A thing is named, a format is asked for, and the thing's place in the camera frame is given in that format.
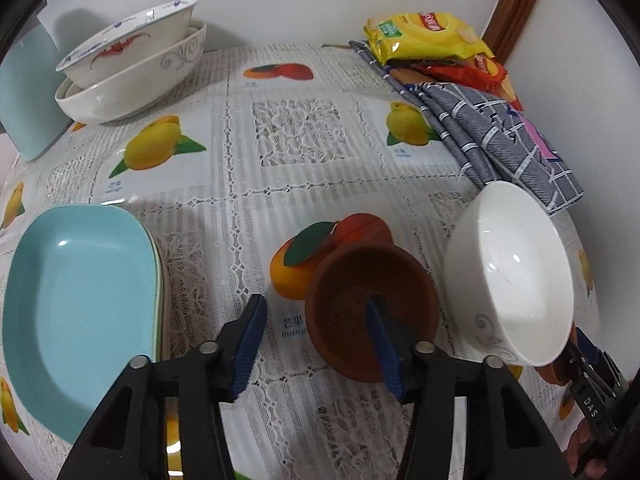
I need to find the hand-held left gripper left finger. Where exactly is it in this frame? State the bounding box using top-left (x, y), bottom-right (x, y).
top-left (56, 294), bottom-right (268, 480)

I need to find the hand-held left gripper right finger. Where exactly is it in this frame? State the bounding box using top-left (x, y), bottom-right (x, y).
top-left (364, 299), bottom-right (576, 480)

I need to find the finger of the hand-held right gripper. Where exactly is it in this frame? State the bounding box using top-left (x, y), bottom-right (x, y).
top-left (562, 327), bottom-right (628, 396)

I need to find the brown clay bowl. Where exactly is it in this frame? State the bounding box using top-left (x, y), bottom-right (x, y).
top-left (537, 322), bottom-right (577, 387)
top-left (306, 242), bottom-right (440, 383)

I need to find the green square plate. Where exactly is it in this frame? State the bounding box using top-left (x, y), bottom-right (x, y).
top-left (112, 205), bottom-right (166, 361)

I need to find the white bowl with grey swirls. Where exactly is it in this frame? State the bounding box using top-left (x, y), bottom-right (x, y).
top-left (444, 181), bottom-right (575, 367)

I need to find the blue square plate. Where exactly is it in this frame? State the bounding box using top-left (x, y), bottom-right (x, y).
top-left (2, 205), bottom-right (163, 445)

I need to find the person's right hand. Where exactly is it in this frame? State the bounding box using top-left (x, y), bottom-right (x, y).
top-left (565, 417), bottom-right (613, 480)

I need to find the grey checked cloth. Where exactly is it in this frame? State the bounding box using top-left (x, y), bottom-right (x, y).
top-left (348, 40), bottom-right (585, 216)

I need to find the large white swirl bowl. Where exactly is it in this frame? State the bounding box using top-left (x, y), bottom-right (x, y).
top-left (55, 19), bottom-right (208, 125)

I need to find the red chips bag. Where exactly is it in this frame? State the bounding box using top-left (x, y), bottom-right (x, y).
top-left (387, 55), bottom-right (523, 111)

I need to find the yellow chips bag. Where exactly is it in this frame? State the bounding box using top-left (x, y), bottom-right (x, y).
top-left (363, 11), bottom-right (496, 67)

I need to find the blue patterned white bowl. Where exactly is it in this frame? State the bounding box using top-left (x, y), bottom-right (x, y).
top-left (55, 0), bottom-right (198, 88)

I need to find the teal thermos jug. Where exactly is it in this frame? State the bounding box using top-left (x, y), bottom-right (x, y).
top-left (0, 25), bottom-right (75, 162)

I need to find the brown wooden door frame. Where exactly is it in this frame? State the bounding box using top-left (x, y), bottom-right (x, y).
top-left (482, 0), bottom-right (551, 66)

